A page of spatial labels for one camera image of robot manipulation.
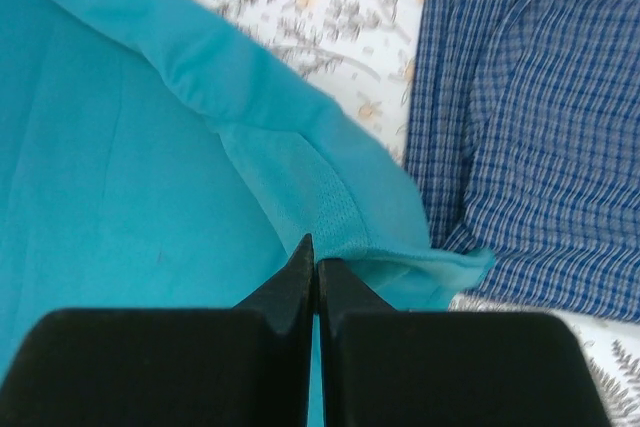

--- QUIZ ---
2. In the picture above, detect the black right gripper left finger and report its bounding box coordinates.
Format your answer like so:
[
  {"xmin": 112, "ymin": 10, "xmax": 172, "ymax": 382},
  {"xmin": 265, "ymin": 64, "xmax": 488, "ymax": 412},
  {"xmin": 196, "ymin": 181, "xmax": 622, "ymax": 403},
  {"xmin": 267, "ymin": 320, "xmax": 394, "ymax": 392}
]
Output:
[{"xmin": 1, "ymin": 236, "xmax": 314, "ymax": 426}]

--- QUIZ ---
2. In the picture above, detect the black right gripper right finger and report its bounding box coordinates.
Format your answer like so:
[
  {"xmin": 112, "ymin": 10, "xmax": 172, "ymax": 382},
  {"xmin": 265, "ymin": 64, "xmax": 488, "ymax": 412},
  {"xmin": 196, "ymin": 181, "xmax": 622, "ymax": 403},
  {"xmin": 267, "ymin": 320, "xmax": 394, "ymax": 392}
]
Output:
[{"xmin": 317, "ymin": 260, "xmax": 609, "ymax": 427}]

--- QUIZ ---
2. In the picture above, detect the teal blue t shirt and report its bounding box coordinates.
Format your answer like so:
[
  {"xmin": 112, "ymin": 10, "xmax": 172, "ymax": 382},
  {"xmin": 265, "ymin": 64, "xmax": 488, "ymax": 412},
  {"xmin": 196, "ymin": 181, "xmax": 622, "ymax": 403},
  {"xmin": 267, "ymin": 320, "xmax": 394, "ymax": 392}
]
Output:
[{"xmin": 0, "ymin": 0, "xmax": 497, "ymax": 427}]

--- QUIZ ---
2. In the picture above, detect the blue checked shirt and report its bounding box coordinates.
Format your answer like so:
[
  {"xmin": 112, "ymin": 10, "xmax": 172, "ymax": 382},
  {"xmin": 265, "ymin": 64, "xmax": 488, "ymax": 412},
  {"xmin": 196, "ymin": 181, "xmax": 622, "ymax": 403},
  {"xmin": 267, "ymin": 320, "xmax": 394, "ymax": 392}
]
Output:
[{"xmin": 405, "ymin": 0, "xmax": 639, "ymax": 322}]

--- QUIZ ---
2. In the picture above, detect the floral patterned table mat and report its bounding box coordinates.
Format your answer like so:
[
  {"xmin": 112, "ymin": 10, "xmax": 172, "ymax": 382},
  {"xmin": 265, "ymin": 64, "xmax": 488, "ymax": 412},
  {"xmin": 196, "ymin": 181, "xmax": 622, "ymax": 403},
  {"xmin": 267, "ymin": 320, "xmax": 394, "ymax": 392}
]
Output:
[{"xmin": 199, "ymin": 0, "xmax": 639, "ymax": 426}]

